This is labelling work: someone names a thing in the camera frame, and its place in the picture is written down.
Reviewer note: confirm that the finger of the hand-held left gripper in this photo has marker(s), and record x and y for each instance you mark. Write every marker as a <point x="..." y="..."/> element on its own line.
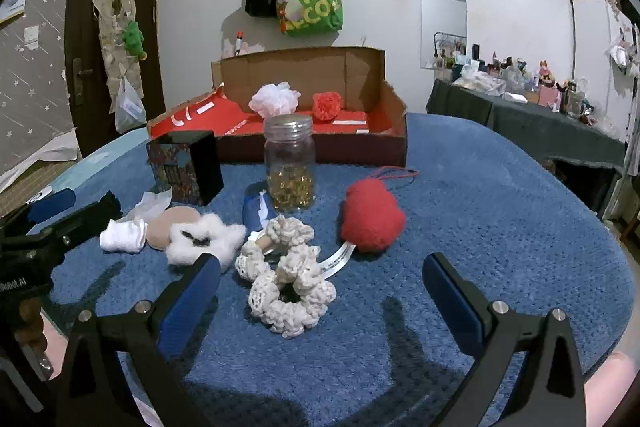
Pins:
<point x="85" y="222"/>
<point x="50" y="203"/>

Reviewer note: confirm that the stick toy with red tip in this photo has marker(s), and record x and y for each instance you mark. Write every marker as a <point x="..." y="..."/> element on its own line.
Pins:
<point x="239" y="43"/>

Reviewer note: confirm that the pink cloth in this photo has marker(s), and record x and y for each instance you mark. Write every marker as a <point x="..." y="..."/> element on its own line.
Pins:
<point x="612" y="392"/>

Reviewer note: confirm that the white wardrobe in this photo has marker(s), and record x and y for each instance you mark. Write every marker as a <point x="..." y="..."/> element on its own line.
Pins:
<point x="590" y="57"/>

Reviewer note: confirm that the beige round powder puff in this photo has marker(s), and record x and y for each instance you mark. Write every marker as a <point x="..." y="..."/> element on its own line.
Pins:
<point x="167" y="222"/>

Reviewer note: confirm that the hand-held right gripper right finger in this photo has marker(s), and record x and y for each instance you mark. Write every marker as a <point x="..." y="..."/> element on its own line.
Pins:
<point x="450" y="302"/>

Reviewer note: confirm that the clear plastic bag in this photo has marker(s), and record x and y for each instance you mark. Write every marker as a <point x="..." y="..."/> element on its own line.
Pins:
<point x="130" y="107"/>

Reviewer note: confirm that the white sock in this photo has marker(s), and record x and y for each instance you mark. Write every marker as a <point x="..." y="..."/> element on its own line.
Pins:
<point x="122" y="236"/>

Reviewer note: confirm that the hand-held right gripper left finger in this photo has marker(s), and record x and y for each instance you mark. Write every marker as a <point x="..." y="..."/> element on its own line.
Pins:
<point x="192" y="302"/>

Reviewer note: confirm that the dark patterned box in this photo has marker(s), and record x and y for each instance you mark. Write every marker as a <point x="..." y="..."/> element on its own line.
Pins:
<point x="175" y="162"/>

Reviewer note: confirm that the table with dark cloth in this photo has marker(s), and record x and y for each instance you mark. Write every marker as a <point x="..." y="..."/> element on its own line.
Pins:
<point x="525" y="122"/>

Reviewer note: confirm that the red mesh bath pouf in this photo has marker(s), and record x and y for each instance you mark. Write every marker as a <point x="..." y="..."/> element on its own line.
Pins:
<point x="327" y="106"/>

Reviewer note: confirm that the white sachet packet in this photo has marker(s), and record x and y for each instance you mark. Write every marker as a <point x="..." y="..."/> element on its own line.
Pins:
<point x="150" y="204"/>

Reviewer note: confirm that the hanging door organizer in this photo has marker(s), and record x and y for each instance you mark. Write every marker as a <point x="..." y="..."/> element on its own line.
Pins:
<point x="112" y="37"/>

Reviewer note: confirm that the red knitted heart plush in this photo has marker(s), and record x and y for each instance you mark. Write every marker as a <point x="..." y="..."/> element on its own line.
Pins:
<point x="372" y="217"/>

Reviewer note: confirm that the wall mirror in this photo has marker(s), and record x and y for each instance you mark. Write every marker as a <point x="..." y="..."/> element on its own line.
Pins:
<point x="440" y="22"/>

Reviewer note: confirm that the cardboard box with red lining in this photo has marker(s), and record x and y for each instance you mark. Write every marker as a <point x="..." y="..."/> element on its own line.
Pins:
<point x="300" y="72"/>

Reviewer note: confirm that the cream crochet scrunchie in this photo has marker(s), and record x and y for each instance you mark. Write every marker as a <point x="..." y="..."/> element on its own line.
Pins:
<point x="295" y="229"/>
<point x="310" y="302"/>

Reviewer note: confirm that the white fluffy plush piece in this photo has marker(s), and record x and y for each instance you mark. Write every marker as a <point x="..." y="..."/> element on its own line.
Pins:
<point x="222" y="237"/>

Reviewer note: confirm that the blue tube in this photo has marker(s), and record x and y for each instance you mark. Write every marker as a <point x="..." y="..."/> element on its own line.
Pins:
<point x="250" y="212"/>

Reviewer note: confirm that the dark wooden door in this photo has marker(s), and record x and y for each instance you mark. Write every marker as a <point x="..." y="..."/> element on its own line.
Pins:
<point x="150" y="32"/>

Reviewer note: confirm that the person's left hand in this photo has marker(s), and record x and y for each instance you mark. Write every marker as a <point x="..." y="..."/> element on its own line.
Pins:
<point x="31" y="332"/>

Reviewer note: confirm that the white mesh bath pouf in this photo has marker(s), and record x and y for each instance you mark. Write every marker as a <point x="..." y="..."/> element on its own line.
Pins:
<point x="275" y="99"/>

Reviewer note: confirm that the green plush toy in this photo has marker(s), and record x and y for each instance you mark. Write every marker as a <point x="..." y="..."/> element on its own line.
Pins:
<point x="135" y="39"/>

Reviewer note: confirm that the clutter of bottles and trinkets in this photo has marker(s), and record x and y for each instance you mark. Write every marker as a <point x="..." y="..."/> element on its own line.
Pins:
<point x="500" y="74"/>

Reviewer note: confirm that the green tote bag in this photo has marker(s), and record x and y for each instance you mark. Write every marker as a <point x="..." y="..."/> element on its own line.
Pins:
<point x="315" y="4"/>

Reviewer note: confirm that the glass jar with metal lid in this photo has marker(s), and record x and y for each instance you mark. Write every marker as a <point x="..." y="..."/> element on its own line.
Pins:
<point x="290" y="157"/>

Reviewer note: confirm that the light blue bedsheet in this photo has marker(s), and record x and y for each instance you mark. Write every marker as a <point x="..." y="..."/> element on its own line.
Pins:
<point x="80" y="172"/>

